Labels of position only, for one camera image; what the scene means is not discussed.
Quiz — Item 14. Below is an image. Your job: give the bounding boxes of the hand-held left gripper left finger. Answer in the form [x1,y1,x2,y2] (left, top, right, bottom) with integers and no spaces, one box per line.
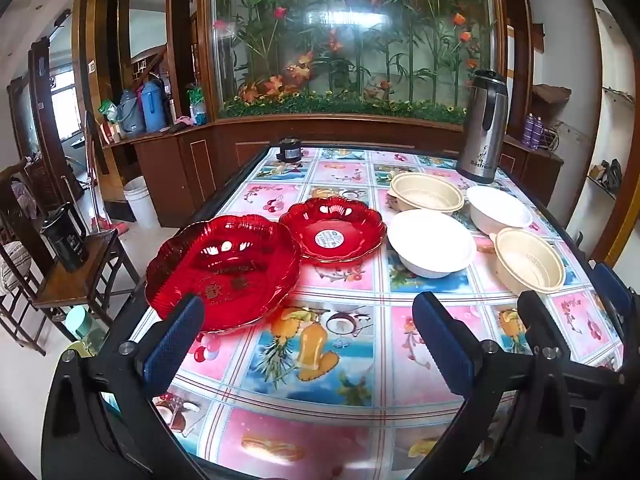
[41,292,221,480]

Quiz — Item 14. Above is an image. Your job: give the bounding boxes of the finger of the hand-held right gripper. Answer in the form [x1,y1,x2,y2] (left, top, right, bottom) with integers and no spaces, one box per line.
[517,290,576,371]
[591,261,638,341]

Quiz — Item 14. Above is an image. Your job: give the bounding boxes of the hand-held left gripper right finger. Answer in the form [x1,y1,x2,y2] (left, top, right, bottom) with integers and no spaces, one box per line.
[405,290,577,480]

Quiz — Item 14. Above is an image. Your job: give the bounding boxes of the beige plastic bowl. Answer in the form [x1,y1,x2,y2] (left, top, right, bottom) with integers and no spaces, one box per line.
[389,172,466,213]
[489,227,567,296]

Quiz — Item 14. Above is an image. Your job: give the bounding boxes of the large red glass dish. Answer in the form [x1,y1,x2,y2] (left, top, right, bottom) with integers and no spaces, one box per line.
[145,214,303,333]

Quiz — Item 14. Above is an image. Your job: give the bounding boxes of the white foam bowl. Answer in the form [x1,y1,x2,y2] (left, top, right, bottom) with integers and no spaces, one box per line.
[387,208,477,279]
[466,185,534,236]

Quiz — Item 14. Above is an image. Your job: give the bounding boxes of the small red glass dish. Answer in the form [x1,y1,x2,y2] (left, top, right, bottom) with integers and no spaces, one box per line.
[278,196,388,267]

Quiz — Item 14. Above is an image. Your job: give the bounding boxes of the teal cup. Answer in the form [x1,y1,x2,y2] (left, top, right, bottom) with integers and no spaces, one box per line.
[64,306,108,356]

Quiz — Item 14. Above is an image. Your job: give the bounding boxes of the fruit printed tablecloth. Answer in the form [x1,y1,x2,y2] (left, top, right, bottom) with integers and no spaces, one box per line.
[127,146,626,480]

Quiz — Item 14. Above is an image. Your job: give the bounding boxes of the dark shoes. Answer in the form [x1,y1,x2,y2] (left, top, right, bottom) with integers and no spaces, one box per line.
[590,159,623,193]

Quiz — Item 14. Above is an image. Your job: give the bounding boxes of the wooden stool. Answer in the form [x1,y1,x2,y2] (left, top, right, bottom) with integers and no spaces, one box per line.
[32,230,141,331]

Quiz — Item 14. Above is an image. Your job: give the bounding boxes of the white plastic bucket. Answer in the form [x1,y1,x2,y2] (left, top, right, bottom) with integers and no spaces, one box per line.
[122,176,160,228]

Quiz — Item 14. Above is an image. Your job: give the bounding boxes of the black kettle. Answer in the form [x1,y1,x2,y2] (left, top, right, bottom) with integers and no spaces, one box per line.
[40,202,90,273]

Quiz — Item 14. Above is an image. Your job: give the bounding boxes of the dark wooden chair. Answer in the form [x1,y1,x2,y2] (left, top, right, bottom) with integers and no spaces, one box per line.
[0,160,51,356]

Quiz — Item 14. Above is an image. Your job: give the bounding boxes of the wooden cabinet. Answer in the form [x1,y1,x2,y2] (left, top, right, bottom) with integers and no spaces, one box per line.
[100,112,566,228]

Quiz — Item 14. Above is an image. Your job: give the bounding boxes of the mop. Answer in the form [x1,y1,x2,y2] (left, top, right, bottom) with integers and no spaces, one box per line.
[84,110,128,235]

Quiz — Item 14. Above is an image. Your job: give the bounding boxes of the stainless steel thermos jug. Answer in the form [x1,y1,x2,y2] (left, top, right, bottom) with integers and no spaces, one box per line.
[456,68,510,184]

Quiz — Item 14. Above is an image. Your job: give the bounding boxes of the small black jar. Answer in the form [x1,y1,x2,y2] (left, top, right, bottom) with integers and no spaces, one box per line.
[276,137,303,163]

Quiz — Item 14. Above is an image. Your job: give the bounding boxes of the blue thermos flask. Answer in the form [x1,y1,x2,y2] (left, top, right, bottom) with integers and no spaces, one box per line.
[141,80,168,132]

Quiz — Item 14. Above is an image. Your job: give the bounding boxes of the green label plastic bottle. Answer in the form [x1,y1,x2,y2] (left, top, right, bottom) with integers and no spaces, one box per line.
[186,84,208,126]

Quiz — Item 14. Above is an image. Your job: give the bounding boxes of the glass case with artificial flowers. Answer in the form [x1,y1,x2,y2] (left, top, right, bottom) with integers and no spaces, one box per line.
[197,0,503,126]

